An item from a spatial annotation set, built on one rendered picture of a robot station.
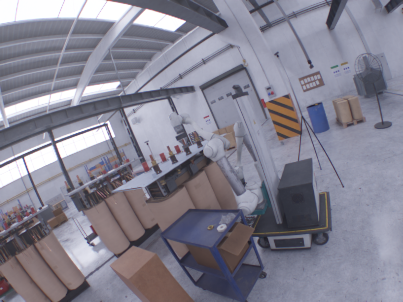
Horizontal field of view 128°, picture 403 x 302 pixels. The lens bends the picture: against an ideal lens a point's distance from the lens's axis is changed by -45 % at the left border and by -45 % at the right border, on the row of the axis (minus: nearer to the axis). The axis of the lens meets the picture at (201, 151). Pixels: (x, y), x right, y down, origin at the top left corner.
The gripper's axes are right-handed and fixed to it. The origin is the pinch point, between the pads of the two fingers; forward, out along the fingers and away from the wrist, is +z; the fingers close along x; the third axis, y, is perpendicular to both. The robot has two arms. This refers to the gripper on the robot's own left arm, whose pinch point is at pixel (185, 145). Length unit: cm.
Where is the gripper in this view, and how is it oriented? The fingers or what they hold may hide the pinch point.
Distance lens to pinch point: 194.8
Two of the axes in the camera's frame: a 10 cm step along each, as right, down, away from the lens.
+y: 1.4, 0.9, -9.9
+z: 3.9, 9.1, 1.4
